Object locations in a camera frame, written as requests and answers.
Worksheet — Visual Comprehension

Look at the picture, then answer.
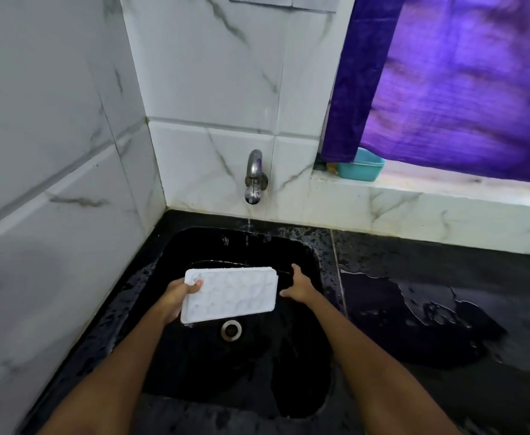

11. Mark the person's right hand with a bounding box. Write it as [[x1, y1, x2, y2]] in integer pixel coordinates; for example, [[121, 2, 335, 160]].
[[279, 263, 324, 305]]

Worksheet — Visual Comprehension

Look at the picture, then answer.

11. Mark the white ice cube tray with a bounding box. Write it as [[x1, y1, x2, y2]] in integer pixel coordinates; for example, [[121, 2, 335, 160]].
[[180, 266, 278, 324]]

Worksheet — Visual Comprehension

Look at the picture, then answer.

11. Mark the person's left hand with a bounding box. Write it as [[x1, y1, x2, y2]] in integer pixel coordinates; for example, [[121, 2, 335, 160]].
[[157, 279, 203, 324]]

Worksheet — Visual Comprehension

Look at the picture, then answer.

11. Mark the black sink basin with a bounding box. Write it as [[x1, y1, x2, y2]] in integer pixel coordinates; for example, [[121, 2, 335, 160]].
[[140, 227, 338, 419]]

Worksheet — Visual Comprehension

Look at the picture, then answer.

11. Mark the person's right forearm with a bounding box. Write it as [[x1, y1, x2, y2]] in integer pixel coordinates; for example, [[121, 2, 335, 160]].
[[303, 292, 462, 435]]

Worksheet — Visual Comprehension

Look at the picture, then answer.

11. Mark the metal sink drain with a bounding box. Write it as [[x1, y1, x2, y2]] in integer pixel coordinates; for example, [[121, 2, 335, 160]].
[[221, 320, 243, 342]]

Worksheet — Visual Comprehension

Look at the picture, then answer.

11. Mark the purple curtain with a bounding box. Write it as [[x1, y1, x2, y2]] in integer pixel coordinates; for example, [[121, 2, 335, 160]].
[[321, 0, 530, 184]]

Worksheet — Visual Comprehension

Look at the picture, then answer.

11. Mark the teal plastic tub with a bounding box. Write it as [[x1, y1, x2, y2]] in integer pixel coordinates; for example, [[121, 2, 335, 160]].
[[336, 148, 386, 182]]

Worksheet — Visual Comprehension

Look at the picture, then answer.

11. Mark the person's left forearm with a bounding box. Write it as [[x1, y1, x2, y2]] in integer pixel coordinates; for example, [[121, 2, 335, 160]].
[[36, 308, 177, 435]]

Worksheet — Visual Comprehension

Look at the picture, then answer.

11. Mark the metal wall tap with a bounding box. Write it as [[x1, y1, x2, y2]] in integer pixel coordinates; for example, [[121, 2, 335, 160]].
[[244, 149, 269, 205]]

